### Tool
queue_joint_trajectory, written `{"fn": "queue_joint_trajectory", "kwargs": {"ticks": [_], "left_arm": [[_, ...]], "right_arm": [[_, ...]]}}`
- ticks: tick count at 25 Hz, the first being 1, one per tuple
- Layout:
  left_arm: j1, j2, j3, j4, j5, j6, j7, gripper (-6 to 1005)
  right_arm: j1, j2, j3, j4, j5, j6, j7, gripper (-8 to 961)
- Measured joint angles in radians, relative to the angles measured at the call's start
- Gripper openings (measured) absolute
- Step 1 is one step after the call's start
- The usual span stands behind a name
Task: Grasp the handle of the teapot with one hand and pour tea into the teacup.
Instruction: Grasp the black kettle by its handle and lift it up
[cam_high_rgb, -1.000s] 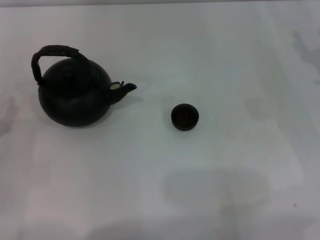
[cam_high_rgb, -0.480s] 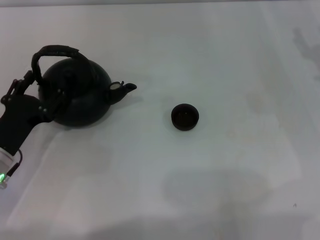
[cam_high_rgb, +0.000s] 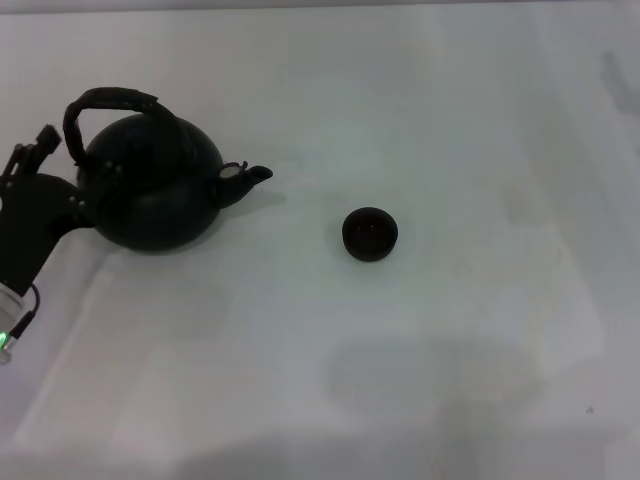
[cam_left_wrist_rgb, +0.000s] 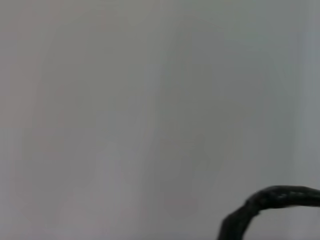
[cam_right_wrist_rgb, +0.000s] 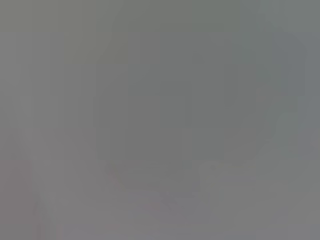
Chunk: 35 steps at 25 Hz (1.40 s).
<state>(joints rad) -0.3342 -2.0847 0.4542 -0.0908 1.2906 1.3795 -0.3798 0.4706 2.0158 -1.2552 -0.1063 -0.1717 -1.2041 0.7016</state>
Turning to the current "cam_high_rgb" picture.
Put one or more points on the small dark teacup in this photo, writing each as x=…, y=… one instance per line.
x=370, y=232

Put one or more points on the black round teapot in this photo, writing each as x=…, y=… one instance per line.
x=155, y=210

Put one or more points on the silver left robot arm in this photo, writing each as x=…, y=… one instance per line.
x=7, y=315

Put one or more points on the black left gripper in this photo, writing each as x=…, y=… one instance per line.
x=30, y=225

